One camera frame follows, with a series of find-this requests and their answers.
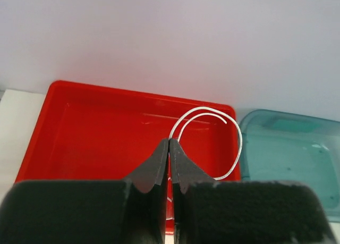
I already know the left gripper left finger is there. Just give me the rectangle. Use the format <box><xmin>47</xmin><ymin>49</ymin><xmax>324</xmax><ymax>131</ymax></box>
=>
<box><xmin>123</xmin><ymin>139</ymin><xmax>169</xmax><ymax>243</ymax></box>

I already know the white wire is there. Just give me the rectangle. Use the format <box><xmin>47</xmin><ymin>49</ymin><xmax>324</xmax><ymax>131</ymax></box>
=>
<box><xmin>166</xmin><ymin>106</ymin><xmax>243</xmax><ymax>204</ymax></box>

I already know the teal translucent plastic tub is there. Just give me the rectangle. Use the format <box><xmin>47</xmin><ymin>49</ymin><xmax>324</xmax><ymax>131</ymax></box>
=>
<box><xmin>239</xmin><ymin>110</ymin><xmax>339</xmax><ymax>222</ymax></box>

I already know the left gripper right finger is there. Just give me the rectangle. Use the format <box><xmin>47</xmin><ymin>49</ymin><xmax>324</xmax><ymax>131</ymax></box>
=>
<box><xmin>168</xmin><ymin>138</ymin><xmax>215</xmax><ymax>243</ymax></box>

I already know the red plastic tray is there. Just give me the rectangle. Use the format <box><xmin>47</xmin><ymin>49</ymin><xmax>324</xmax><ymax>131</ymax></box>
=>
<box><xmin>1</xmin><ymin>81</ymin><xmax>248</xmax><ymax>243</ymax></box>

